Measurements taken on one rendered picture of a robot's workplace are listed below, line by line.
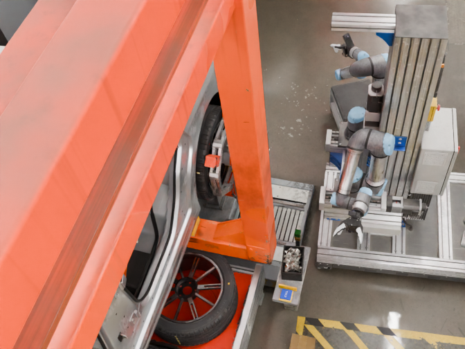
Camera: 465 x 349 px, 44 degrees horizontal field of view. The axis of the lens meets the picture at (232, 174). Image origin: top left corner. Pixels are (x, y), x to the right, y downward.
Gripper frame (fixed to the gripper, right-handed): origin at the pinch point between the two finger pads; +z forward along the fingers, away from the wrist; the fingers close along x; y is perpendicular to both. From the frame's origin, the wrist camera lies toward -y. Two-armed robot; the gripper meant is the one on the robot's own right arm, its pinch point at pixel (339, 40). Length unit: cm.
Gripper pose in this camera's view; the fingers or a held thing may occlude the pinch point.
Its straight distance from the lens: 430.0
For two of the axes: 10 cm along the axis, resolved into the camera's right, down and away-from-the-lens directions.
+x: 9.0, -4.1, 1.3
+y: 2.7, 7.8, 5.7
